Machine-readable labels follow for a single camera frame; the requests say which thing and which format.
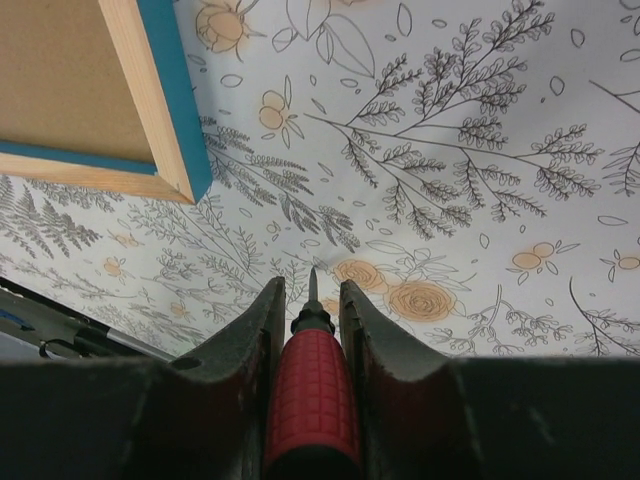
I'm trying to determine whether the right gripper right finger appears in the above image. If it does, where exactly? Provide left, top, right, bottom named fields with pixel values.
left=339, top=281, right=639, bottom=479

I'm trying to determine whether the red handled screwdriver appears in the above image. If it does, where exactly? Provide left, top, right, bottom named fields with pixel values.
left=262, top=269, right=363, bottom=479

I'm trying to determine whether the floral patterned table mat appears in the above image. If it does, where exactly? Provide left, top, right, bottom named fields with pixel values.
left=1, top=1, right=639, bottom=358

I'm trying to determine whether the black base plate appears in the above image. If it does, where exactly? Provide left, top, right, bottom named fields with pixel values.
left=1, top=278, right=175, bottom=363

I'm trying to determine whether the blue picture frame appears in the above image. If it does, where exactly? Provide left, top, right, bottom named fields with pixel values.
left=1, top=1, right=213, bottom=204

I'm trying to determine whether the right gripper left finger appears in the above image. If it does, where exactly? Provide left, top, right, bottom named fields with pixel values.
left=1, top=277, right=285, bottom=479

